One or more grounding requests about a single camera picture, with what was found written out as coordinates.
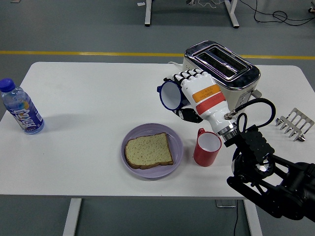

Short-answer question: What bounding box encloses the blue-capped drink bottle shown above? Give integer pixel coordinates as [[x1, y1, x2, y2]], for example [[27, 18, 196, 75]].
[[0, 78, 45, 135]]

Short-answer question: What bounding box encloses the black cable under table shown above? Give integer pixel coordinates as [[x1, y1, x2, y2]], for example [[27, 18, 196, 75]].
[[233, 199, 240, 236]]

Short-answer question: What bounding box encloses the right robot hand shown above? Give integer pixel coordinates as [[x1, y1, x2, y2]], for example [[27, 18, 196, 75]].
[[157, 68, 238, 135]]

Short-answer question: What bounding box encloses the metal toast rack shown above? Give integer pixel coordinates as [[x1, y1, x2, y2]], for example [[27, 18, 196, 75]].
[[275, 107, 315, 143]]

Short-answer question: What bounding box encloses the purple round plate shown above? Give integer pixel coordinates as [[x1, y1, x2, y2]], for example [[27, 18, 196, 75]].
[[120, 122, 184, 179]]

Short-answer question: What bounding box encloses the grey floor socket plate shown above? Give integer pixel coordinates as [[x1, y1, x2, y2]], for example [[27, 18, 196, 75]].
[[216, 199, 237, 208]]

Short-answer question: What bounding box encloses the black floor cable loop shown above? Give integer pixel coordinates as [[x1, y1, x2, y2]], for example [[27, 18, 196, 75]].
[[240, 0, 315, 26]]

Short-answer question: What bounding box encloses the slice of bread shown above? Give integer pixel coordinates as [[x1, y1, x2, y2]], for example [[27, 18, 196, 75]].
[[124, 132, 174, 170]]

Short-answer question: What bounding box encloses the white floor cable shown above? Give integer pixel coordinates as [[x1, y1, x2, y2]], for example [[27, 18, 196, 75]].
[[198, 0, 223, 8]]

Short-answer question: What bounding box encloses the red enamel cup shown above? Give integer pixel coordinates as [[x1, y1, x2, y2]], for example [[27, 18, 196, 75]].
[[193, 127, 222, 167]]

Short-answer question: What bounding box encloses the white table leg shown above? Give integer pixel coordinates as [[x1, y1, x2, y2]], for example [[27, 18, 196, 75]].
[[243, 199, 263, 236], [62, 198, 83, 236]]

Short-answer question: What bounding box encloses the white background desk leg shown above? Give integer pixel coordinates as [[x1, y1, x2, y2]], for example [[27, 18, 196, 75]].
[[223, 0, 240, 29], [144, 0, 153, 27]]

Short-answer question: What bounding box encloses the blue enamel cup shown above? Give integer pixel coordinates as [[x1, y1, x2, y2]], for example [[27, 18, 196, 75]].
[[157, 78, 188, 111]]

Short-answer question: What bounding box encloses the cream and chrome toaster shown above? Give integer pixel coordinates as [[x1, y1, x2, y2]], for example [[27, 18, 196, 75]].
[[183, 40, 263, 118]]

